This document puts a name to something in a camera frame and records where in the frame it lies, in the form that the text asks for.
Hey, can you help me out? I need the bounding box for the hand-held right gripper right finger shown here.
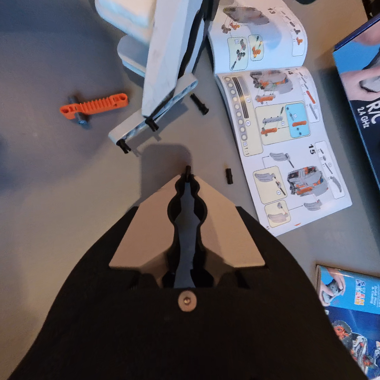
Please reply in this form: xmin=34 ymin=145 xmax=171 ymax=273
xmin=194 ymin=175 xmax=265 ymax=286

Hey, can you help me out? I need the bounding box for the grey desk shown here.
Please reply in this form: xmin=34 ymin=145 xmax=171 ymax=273
xmin=0 ymin=0 xmax=380 ymax=380

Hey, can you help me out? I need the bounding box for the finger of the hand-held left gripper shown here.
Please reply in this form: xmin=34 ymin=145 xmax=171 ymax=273
xmin=185 ymin=0 xmax=214 ymax=74
xmin=142 ymin=0 xmax=205 ymax=119

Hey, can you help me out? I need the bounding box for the dark grey toy axle pin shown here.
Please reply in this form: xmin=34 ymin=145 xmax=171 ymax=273
xmin=68 ymin=96 xmax=90 ymax=129

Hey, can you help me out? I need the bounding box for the building instruction booklet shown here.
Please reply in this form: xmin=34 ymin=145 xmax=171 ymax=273
xmin=208 ymin=0 xmax=353 ymax=237

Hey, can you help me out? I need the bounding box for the dark blue toy box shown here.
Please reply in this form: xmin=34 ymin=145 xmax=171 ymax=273
xmin=332 ymin=13 xmax=380 ymax=190

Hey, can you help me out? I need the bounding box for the orange toothed toy rack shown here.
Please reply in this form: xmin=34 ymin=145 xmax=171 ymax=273
xmin=59 ymin=93 xmax=129 ymax=121

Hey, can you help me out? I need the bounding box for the grey toy beam with holes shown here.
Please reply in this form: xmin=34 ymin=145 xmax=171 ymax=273
xmin=108 ymin=74 xmax=199 ymax=146

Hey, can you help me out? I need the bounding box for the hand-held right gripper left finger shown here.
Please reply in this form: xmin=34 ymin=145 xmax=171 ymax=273
xmin=108 ymin=174 xmax=182 ymax=288

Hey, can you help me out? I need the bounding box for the printed toy box with robot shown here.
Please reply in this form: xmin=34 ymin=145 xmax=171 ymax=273
xmin=315 ymin=264 xmax=380 ymax=380

